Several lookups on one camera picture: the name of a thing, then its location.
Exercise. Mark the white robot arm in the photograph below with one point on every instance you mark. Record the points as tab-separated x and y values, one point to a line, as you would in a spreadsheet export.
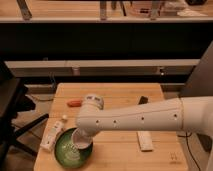
189	114

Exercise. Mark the orange carrot toy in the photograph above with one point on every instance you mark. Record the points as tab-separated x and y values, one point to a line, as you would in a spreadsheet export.
74	103

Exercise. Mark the small black object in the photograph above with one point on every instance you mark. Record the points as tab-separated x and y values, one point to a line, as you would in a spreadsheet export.
143	100

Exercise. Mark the white remote control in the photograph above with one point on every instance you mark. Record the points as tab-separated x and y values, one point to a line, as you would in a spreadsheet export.
145	141

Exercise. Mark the black office chair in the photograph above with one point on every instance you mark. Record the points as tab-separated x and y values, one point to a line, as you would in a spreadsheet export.
13	100

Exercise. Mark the wooden bench rail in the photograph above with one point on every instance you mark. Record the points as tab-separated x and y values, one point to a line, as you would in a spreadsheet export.
102	67

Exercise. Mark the white tube with cap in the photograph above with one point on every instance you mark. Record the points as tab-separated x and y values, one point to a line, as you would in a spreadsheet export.
49	139

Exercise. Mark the green ceramic bowl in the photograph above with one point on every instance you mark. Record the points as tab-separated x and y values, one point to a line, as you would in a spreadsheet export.
67	155

